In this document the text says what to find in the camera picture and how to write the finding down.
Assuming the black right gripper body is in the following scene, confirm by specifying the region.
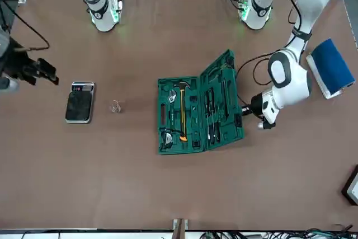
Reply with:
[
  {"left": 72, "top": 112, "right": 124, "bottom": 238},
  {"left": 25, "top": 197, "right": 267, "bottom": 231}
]
[{"left": 0, "top": 43, "right": 40, "bottom": 86}]

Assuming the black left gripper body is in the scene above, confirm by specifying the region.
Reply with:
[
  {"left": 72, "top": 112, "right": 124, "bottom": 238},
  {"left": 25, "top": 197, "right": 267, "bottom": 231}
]
[{"left": 249, "top": 92, "right": 264, "bottom": 117}]

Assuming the green plastic toolbox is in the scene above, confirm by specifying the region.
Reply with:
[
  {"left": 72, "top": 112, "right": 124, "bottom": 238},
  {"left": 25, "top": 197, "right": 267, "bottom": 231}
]
[{"left": 156, "top": 49, "right": 246, "bottom": 156}]

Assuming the small clear measuring cup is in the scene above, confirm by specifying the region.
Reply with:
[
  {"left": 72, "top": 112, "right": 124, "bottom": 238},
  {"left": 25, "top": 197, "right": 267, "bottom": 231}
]
[{"left": 108, "top": 99, "right": 123, "bottom": 114}]

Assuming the silver black digital scale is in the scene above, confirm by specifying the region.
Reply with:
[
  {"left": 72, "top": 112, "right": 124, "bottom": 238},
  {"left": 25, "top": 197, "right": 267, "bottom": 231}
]
[{"left": 64, "top": 81, "right": 96, "bottom": 124}]

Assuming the silver adjustable wrench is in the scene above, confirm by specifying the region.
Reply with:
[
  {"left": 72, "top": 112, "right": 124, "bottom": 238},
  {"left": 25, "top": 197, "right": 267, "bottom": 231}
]
[{"left": 167, "top": 88, "right": 178, "bottom": 124}]

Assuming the grey tape measure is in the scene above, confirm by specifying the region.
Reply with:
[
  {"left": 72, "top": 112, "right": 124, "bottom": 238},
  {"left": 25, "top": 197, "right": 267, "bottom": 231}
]
[{"left": 161, "top": 128, "right": 175, "bottom": 147}]

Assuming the blue folded cloth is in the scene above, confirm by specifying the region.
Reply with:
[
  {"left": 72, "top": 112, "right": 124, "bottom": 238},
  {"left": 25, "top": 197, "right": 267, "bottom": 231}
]
[{"left": 311, "top": 38, "right": 356, "bottom": 94}]

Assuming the white black button box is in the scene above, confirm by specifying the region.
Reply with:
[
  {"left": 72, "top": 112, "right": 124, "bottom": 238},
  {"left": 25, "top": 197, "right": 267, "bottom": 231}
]
[{"left": 341, "top": 165, "right": 358, "bottom": 207}]

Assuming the black handled screwdriver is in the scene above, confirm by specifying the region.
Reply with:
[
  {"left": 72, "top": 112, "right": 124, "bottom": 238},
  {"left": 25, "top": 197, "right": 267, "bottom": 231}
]
[{"left": 206, "top": 87, "right": 216, "bottom": 140}]

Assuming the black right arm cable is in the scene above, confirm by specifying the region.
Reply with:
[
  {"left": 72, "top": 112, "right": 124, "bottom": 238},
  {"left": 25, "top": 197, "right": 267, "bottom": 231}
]
[{"left": 0, "top": 0, "right": 50, "bottom": 53}]

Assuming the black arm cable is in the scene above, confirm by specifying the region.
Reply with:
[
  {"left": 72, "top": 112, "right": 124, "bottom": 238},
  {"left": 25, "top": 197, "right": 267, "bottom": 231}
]
[
  {"left": 0, "top": 0, "right": 50, "bottom": 53},
  {"left": 235, "top": 51, "right": 282, "bottom": 107}
]

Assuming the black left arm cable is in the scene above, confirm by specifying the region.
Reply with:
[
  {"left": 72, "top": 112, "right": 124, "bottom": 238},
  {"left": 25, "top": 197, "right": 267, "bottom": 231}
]
[{"left": 235, "top": 51, "right": 282, "bottom": 107}]

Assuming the black yellow handled hammer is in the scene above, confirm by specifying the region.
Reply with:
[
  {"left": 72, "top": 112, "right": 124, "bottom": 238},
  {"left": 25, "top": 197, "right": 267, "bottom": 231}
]
[{"left": 172, "top": 80, "right": 194, "bottom": 142}]

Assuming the metal table clamp bracket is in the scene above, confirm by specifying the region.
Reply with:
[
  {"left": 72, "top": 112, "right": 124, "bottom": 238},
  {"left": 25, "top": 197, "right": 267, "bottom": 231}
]
[{"left": 172, "top": 218, "right": 190, "bottom": 239}]

